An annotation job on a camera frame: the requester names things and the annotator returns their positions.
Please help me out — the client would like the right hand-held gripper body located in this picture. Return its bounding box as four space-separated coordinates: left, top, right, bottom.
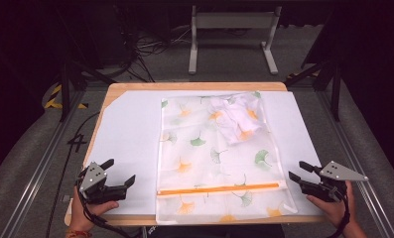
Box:
298 160 370 203

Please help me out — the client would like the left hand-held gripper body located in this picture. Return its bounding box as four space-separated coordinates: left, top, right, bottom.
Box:
75 161 129 204

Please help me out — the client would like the leaf print mesh laundry bag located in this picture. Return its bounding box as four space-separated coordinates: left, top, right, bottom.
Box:
155 90 299 226

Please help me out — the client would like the white garment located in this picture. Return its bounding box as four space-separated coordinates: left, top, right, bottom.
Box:
206 92 265 147

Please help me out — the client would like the person's right hand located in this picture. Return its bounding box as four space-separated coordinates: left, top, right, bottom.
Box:
306 179 355 229

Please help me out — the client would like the person's left hand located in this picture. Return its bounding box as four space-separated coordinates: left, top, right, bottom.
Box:
67 184 120 232

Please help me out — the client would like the white table sheet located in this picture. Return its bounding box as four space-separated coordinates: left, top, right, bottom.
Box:
83 90 324 217

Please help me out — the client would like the black tape floor mark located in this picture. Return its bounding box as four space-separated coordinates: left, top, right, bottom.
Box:
66 133 87 154

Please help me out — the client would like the yellow black hazard tape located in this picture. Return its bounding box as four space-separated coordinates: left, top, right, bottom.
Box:
287 69 321 80
44 83 89 110

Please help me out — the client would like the person's dark clothing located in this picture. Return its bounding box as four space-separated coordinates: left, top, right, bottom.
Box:
144 223 286 238

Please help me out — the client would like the white metal stand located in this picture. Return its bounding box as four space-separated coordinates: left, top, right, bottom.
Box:
188 4 283 75

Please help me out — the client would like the aluminium floor rail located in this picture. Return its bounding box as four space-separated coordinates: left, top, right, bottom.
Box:
317 88 394 238
0 88 87 238

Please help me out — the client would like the thin black floor cable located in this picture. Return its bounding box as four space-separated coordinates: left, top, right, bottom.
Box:
45 111 101 238

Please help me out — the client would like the left hand-held gripper cable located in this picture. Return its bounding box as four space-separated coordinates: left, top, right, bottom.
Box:
74 179 143 238

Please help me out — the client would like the hand-held gripper cable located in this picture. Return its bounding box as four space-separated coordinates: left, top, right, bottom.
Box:
328 186 351 238
74 179 143 238

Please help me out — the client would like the right hand-held gripper cable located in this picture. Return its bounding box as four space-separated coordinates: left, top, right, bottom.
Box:
328 186 351 238

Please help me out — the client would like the red orange bracelet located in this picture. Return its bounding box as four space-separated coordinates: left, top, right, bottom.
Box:
65 229 93 238

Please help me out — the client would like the black metal stand frame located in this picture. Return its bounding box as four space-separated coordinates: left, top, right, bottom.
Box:
284 13 343 123
56 9 117 123

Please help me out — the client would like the bundle of black floor cables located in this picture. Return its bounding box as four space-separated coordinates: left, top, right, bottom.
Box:
116 6 193 83

